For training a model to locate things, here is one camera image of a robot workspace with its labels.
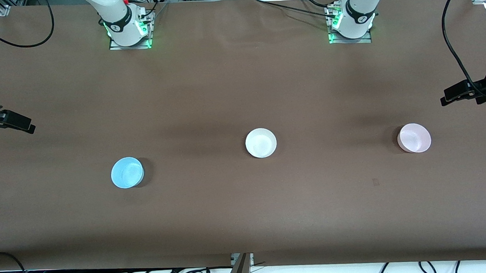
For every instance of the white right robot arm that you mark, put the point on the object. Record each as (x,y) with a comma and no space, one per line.
(116,14)

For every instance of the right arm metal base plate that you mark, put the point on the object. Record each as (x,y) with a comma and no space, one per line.
(138,46)

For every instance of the small aluminium bracket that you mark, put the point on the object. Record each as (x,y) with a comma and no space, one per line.
(234,259)

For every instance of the pink bowl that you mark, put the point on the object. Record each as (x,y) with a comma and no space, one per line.
(414,138)

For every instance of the brown table cover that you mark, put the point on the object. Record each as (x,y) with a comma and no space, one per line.
(224,91)

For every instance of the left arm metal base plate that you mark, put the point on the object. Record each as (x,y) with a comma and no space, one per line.
(362,40)

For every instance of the blue bowl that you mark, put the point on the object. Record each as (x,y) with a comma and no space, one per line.
(126,173)

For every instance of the white bowl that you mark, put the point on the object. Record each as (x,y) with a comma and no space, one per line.
(261,143)

